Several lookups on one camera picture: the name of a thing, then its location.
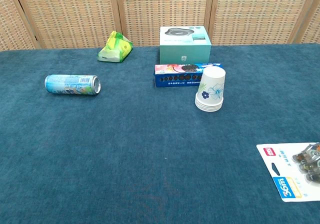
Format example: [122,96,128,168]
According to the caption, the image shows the light blue drink can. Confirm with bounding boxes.
[44,74,102,96]

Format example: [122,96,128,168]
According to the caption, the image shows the woven wood screen panel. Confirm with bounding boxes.
[114,0,215,47]
[0,0,40,52]
[299,0,320,45]
[12,0,123,49]
[208,0,318,46]

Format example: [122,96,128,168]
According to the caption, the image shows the teal white product box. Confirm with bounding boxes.
[159,25,213,64]

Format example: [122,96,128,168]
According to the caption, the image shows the tape rolls blister card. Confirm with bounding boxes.
[256,142,320,203]

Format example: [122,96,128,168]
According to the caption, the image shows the green yellow tissue pack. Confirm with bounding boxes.
[97,30,134,64]

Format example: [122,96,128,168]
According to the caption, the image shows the blue cookie box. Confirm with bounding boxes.
[153,63,223,89]

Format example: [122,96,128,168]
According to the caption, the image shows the blue plush tablecloth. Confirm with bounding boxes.
[0,42,320,224]

